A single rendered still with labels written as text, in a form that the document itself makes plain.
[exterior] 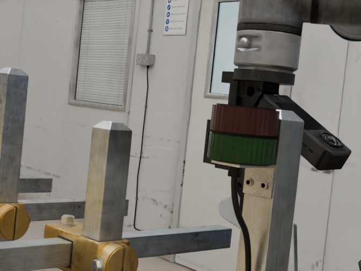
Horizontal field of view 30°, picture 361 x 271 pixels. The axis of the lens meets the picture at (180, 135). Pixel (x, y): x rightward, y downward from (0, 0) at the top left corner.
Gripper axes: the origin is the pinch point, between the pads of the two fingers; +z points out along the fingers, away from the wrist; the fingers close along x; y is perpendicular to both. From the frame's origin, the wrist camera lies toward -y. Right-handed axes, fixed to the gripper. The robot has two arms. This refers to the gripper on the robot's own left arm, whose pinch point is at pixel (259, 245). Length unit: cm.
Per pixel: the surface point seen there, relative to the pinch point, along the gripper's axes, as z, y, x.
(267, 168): -10.4, -10.2, 12.5
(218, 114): -14.9, -8.9, 18.2
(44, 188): 5, 69, -13
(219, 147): -12.0, -9.5, 18.2
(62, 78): -24, 473, -273
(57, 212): 4.6, 43.5, -0.5
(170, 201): 57, 303, -263
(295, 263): 0.1, -7.3, 2.8
